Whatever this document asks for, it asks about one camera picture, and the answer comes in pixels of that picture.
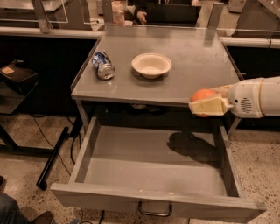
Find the person's blue jeans leg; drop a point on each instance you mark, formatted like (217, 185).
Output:
(10, 212)

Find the black box on stand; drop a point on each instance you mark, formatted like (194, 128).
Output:
(19, 78)

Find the orange fruit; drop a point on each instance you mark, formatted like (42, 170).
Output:
(201, 95)

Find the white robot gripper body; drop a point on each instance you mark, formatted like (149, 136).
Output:
(242, 98)

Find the background person's hand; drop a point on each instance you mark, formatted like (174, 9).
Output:
(141, 15)

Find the white paper bowl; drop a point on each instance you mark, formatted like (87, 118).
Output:
(151, 65)

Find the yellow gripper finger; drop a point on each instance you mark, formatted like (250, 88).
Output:
(221, 106)
(222, 89)

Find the crushed blue soda can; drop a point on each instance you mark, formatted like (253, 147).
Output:
(103, 66)

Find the open grey top drawer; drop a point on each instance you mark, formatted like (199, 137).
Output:
(188, 165)

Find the black stand leg bar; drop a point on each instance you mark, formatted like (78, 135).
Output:
(42, 180)

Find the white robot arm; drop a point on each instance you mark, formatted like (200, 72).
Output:
(269, 96)

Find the brown shoe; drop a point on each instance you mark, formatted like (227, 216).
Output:
(45, 218)

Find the plastic bottle in background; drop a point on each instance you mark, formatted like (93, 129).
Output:
(118, 13)

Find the black metal drawer handle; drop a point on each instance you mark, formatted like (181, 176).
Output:
(154, 209)

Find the grey drawer cabinet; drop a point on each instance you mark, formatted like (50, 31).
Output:
(199, 60)

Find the black monitor in background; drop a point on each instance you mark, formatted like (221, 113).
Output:
(172, 14)

